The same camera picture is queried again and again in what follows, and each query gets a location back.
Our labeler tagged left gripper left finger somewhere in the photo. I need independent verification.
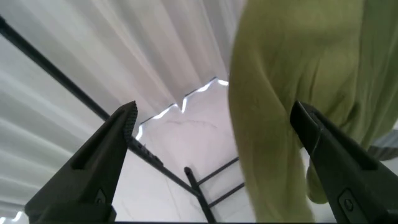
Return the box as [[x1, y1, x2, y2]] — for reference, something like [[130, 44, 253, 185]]
[[24, 100, 139, 223]]

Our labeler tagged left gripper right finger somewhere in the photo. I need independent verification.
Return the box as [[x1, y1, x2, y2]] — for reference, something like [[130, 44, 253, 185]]
[[289, 100, 398, 223]]

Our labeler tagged green printed shirt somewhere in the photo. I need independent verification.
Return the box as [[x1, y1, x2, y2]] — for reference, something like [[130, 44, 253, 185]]
[[228, 0, 398, 223]]

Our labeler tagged black clothes rack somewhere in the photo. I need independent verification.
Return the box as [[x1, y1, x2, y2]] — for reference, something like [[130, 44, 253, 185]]
[[0, 15, 246, 223]]

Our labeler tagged white curtain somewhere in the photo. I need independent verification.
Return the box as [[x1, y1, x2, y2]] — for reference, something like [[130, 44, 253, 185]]
[[0, 0, 246, 223]]

